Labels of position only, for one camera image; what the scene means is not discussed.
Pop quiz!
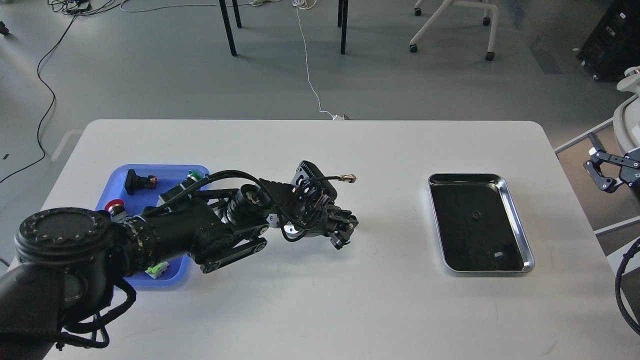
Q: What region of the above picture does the black floor cable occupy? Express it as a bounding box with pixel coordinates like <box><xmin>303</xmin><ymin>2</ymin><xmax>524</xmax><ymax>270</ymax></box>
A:
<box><xmin>0</xmin><ymin>0</ymin><xmax>126</xmax><ymax>183</ymax></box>

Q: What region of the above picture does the green push button switch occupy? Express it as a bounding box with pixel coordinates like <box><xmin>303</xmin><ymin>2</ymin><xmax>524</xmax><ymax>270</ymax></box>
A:
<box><xmin>164</xmin><ymin>170</ymin><xmax>202</xmax><ymax>199</ymax></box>

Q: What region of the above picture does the white floor cable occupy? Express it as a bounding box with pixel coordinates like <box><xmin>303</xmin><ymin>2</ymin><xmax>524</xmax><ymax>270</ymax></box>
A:
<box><xmin>292</xmin><ymin>0</ymin><xmax>346</xmax><ymax>121</ymax></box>

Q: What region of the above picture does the blue plastic tray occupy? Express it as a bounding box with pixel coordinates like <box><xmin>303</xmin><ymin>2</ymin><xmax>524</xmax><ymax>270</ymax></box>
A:
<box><xmin>95</xmin><ymin>164</ymin><xmax>210</xmax><ymax>290</ymax></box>

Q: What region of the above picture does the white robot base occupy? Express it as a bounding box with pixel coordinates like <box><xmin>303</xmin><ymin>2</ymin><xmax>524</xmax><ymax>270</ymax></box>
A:
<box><xmin>612</xmin><ymin>66</ymin><xmax>640</xmax><ymax>153</ymax></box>

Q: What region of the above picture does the black cabinet on casters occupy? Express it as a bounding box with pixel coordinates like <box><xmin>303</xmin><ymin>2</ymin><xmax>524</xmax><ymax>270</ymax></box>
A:
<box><xmin>576</xmin><ymin>0</ymin><xmax>640</xmax><ymax>82</ymax></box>

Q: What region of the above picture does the light green contact block switch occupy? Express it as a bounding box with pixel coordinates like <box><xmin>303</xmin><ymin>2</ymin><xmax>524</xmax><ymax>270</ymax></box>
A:
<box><xmin>144</xmin><ymin>261</ymin><xmax>170</xmax><ymax>280</ymax></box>

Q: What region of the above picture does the red mushroom push button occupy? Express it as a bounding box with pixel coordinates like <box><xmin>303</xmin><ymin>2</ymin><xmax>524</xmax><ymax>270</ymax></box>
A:
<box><xmin>103</xmin><ymin>198</ymin><xmax>131</xmax><ymax>223</ymax></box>

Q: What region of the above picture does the white chair base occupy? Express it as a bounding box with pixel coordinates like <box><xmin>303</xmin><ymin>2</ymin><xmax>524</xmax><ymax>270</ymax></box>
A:
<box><xmin>407</xmin><ymin>0</ymin><xmax>502</xmax><ymax>63</ymax></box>

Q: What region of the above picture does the black table leg left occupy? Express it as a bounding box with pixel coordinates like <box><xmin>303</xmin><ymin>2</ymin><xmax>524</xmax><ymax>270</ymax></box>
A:
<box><xmin>218</xmin><ymin>0</ymin><xmax>243</xmax><ymax>57</ymax></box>

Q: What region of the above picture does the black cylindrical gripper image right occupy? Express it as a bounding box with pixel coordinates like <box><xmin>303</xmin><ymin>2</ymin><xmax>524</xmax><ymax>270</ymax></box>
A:
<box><xmin>583</xmin><ymin>132</ymin><xmax>640</xmax><ymax>201</ymax></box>

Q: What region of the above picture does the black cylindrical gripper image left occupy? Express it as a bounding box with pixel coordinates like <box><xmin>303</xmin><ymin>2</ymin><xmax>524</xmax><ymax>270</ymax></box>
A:
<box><xmin>282</xmin><ymin>202</ymin><xmax>359</xmax><ymax>250</ymax></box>

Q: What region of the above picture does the silver metal tray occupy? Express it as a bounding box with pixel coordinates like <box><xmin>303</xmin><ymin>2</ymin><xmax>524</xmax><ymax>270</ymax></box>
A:
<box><xmin>428</xmin><ymin>173</ymin><xmax>536</xmax><ymax>276</ymax></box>

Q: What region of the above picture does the black table leg right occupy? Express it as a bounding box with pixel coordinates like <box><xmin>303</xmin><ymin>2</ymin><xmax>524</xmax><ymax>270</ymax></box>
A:
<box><xmin>336</xmin><ymin>0</ymin><xmax>349</xmax><ymax>55</ymax></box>

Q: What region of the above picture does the black selector switch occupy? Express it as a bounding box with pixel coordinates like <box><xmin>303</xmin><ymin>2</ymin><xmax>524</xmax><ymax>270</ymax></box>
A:
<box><xmin>123</xmin><ymin>168</ymin><xmax>158</xmax><ymax>196</ymax></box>

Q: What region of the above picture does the black table leg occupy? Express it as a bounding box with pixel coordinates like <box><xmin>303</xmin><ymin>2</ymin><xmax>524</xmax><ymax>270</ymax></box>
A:
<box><xmin>336</xmin><ymin>0</ymin><xmax>349</xmax><ymax>55</ymax></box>
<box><xmin>218</xmin><ymin>0</ymin><xmax>243</xmax><ymax>57</ymax></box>

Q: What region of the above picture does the black robot arm image left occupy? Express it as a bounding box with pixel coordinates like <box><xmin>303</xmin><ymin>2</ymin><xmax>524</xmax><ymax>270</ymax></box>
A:
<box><xmin>1</xmin><ymin>161</ymin><xmax>358</xmax><ymax>360</ymax></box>

